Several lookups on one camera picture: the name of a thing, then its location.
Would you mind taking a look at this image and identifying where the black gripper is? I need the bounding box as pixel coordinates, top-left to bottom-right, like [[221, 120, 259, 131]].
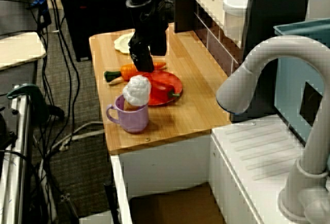
[[128, 32, 156, 73]]

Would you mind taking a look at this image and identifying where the orange toy carrot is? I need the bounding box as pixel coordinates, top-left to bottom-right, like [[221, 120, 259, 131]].
[[104, 62, 167, 85]]

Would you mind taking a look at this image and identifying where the red toy pepper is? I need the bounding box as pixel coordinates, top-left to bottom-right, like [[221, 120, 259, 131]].
[[147, 75, 181, 101]]

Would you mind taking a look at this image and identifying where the white toy ice cream cone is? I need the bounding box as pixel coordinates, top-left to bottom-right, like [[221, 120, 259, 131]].
[[122, 74, 152, 111]]

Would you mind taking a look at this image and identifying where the cream scalloped plate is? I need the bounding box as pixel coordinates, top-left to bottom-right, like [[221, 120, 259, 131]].
[[114, 33, 136, 55]]

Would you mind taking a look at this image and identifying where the red round plate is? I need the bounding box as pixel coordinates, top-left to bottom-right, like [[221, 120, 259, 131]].
[[146, 70, 184, 107]]

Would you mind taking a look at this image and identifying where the purple plastic mug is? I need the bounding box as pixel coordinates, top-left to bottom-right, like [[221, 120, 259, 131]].
[[106, 94, 150, 134]]

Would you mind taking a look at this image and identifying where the dark tiled backsplash panel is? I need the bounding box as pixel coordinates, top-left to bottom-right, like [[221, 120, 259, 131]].
[[174, 0, 248, 77]]

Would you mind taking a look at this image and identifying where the black computer tower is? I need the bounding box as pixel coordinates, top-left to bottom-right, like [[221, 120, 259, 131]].
[[58, 0, 135, 62]]

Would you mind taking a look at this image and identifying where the white toy kitchen unit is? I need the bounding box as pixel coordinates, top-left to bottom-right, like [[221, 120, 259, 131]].
[[110, 114, 330, 224]]

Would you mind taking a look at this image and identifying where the white cylindrical container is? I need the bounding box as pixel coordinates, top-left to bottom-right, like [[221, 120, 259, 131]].
[[223, 0, 250, 48]]

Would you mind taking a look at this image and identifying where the blue tape piece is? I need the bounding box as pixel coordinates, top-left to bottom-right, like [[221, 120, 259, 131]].
[[29, 0, 48, 8]]

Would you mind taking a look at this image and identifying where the cream desk board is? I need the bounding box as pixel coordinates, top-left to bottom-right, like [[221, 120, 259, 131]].
[[0, 31, 47, 72]]

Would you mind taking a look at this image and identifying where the grey toy faucet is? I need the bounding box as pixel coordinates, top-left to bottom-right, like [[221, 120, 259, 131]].
[[216, 35, 330, 221]]

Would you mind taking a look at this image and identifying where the black rod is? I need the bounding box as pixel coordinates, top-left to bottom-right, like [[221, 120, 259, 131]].
[[103, 181, 121, 224]]

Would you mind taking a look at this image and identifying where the teal plastic bin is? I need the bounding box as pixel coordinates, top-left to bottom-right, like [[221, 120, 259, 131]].
[[273, 19, 330, 147]]

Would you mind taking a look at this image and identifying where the black upright panel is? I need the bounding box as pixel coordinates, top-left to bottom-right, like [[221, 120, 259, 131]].
[[242, 0, 312, 65]]

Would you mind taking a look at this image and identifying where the black cable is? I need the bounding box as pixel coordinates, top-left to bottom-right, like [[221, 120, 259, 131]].
[[47, 0, 81, 132]]

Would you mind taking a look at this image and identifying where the grey cable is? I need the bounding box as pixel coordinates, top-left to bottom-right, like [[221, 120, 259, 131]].
[[50, 120, 105, 152]]

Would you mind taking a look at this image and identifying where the aluminium frame rail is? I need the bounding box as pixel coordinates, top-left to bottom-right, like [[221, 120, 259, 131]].
[[0, 87, 34, 224]]

